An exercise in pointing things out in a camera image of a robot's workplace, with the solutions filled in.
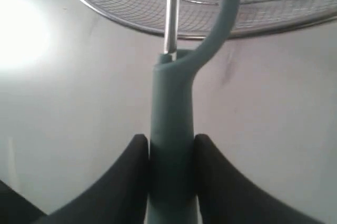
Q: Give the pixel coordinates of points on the teal handled peeler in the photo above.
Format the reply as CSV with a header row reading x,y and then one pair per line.
x,y
172,196

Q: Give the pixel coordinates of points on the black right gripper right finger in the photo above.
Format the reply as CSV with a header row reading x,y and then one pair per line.
x,y
226,196

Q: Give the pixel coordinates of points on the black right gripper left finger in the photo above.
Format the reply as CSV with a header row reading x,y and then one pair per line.
x,y
118,196

